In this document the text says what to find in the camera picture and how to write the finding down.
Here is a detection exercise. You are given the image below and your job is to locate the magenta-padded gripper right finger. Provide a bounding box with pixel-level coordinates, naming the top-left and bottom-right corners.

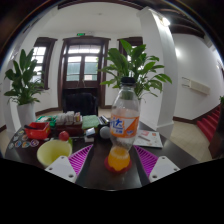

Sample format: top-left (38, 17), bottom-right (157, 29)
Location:
top-left (132, 144), bottom-right (181, 184)

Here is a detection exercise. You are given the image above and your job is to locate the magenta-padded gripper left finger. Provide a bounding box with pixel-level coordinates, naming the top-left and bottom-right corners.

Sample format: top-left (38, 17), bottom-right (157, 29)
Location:
top-left (44, 144), bottom-right (95, 184)

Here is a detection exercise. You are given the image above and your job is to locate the clear orange drink bottle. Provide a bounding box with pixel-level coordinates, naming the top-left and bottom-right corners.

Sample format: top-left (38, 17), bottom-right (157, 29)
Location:
top-left (107, 77), bottom-right (141, 173)

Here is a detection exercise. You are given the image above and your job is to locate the pale yellow cup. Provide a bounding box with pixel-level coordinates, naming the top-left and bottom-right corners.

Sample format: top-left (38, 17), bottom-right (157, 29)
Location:
top-left (36, 139), bottom-right (73, 169)

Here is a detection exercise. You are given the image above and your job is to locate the printed white magazine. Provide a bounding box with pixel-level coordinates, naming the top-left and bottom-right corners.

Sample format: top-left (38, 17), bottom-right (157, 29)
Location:
top-left (133, 129), bottom-right (164, 149)

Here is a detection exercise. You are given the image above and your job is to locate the small red ball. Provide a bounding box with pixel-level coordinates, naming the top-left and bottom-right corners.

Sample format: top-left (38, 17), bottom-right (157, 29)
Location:
top-left (58, 130), bottom-right (71, 142)

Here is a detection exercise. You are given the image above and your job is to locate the flat round red coaster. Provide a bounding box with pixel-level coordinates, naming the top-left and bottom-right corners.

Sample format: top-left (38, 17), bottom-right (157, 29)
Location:
top-left (103, 155), bottom-right (133, 175)

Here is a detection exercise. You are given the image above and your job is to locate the red plastic box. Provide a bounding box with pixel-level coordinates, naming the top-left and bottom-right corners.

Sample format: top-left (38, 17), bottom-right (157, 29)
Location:
top-left (23, 121), bottom-right (52, 140)

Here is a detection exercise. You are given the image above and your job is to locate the dark tray of white items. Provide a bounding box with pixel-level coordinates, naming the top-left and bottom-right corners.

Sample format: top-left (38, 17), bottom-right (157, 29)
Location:
top-left (54, 110), bottom-right (83, 134)

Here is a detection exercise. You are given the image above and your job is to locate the flat green box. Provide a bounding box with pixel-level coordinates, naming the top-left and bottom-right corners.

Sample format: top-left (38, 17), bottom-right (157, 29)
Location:
top-left (35, 115), bottom-right (58, 125)

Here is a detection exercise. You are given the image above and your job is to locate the grey ball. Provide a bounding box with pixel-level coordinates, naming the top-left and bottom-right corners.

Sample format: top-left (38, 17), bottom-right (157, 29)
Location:
top-left (99, 125), bottom-right (112, 140)

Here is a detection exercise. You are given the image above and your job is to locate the red carpeted staircase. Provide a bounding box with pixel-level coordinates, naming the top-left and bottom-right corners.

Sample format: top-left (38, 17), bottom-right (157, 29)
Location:
top-left (196, 106), bottom-right (223, 143)

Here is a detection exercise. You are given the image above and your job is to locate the black office chair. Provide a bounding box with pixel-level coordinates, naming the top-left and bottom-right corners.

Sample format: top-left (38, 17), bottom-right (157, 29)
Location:
top-left (61, 91), bottom-right (100, 117)

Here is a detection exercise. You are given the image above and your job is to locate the leafy plant in white pot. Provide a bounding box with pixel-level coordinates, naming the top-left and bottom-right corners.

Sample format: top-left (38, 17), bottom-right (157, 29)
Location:
top-left (98, 39), bottom-right (173, 101)
top-left (3, 48), bottom-right (46, 127)

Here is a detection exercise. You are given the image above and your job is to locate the dark wooden glazed door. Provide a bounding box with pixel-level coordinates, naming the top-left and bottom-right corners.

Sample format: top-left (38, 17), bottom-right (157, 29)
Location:
top-left (57, 36), bottom-right (111, 109)

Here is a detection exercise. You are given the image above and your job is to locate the dark framed window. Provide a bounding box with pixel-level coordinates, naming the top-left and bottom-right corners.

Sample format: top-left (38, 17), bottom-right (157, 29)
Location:
top-left (29, 37), bottom-right (58, 90)
top-left (117, 36), bottom-right (144, 56)

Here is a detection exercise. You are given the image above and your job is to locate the bright pillar lamp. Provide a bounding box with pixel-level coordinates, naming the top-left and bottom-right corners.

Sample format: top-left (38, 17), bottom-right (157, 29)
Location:
top-left (159, 16), bottom-right (172, 28)

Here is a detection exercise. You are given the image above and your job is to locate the white wall unit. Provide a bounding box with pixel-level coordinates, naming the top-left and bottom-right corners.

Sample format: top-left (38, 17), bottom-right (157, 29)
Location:
top-left (181, 77), bottom-right (212, 96)

